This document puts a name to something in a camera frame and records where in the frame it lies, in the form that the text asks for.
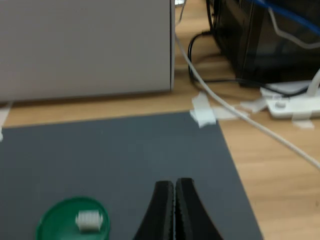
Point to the small white plastic terminal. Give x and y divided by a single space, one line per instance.
88 221

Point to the round green lid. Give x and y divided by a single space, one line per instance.
57 222

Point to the dark grey mat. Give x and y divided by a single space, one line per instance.
112 155

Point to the black computer case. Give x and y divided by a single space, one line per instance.
262 50

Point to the grey partition box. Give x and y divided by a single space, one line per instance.
87 45

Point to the white plastic bracket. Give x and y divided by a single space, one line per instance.
300 105

